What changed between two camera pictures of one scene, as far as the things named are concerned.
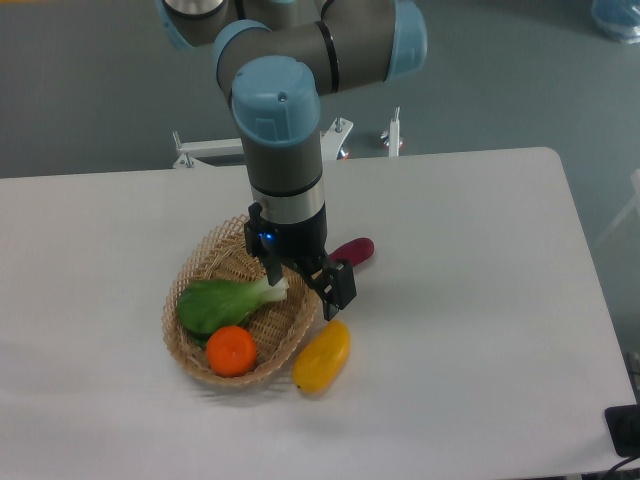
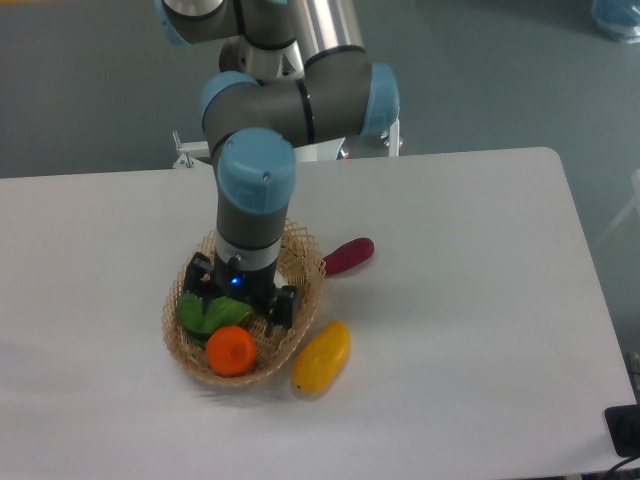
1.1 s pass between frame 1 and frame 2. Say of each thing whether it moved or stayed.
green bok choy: stayed
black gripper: moved
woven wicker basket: stayed
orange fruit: stayed
